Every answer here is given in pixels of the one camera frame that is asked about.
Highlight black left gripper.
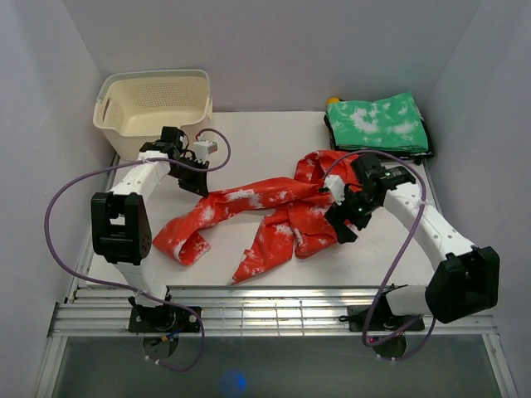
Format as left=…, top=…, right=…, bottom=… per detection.
left=169, top=157, right=210, bottom=198

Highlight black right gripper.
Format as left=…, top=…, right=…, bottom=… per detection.
left=324, top=185, right=380, bottom=245

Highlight red white tie-dye trousers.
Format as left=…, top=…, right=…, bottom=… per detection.
left=153, top=150, right=361, bottom=284

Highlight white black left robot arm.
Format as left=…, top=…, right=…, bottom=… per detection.
left=90, top=127, right=217, bottom=332

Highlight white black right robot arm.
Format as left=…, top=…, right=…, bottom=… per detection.
left=323, top=151, right=500, bottom=329

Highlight green white tie-dye trousers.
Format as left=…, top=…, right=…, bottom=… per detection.
left=325, top=92, right=429, bottom=153

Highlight cream perforated plastic basket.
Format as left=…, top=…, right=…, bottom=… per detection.
left=93, top=69, right=212, bottom=161

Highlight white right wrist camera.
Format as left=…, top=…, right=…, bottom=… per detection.
left=324, top=175, right=345, bottom=206

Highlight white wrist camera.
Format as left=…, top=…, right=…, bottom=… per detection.
left=192, top=140, right=217, bottom=162
left=324, top=175, right=345, bottom=206

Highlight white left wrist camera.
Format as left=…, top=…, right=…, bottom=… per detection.
left=192, top=140, right=217, bottom=162

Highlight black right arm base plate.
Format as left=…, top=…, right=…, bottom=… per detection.
left=346, top=305, right=425, bottom=332

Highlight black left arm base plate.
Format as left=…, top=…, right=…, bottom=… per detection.
left=127, top=305, right=202, bottom=334

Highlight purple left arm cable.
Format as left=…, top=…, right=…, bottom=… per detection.
left=43, top=128, right=232, bottom=372

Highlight aluminium table frame rails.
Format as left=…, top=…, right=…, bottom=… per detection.
left=35, top=153, right=518, bottom=398

